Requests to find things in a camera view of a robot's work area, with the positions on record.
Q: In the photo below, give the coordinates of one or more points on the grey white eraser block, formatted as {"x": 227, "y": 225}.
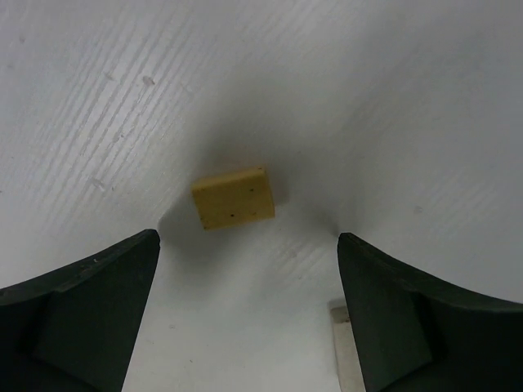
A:
{"x": 347, "y": 360}

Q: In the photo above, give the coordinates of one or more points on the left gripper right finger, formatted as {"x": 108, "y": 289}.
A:
{"x": 416, "y": 332}

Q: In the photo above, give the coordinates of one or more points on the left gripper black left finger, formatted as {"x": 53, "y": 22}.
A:
{"x": 75, "y": 328}

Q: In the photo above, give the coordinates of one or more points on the tan eraser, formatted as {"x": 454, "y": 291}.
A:
{"x": 234, "y": 198}

